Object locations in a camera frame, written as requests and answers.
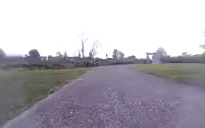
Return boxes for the white building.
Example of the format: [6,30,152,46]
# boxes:
[145,51,164,65]

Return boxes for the hedge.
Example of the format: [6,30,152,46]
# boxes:
[166,54,205,64]

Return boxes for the bare trees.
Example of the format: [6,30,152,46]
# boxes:
[76,31,102,61]

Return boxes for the grass field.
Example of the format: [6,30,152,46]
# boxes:
[0,67,91,126]
[128,62,205,86]

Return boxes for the grey gravelly asphalt road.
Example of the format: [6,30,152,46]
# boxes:
[1,64,205,128]

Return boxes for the distant row of trees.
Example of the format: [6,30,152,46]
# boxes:
[0,45,148,71]

